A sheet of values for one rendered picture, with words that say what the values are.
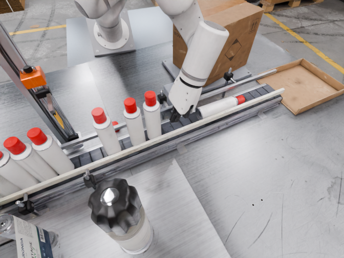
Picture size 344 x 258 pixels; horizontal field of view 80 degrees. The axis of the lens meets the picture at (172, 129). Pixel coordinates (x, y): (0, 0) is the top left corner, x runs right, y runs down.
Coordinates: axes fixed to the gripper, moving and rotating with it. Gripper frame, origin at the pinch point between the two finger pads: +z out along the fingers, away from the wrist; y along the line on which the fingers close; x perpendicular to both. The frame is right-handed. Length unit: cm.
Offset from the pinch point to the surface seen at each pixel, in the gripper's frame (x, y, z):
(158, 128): -7.1, 2.2, 2.3
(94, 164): -27.4, 4.1, 13.3
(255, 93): 39.8, -1.7, -7.6
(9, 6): -62, -390, 115
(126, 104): -19.5, 0.6, -7.7
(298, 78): 71, -4, -14
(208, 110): 12.9, 1.1, -2.9
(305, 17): 329, -168, -20
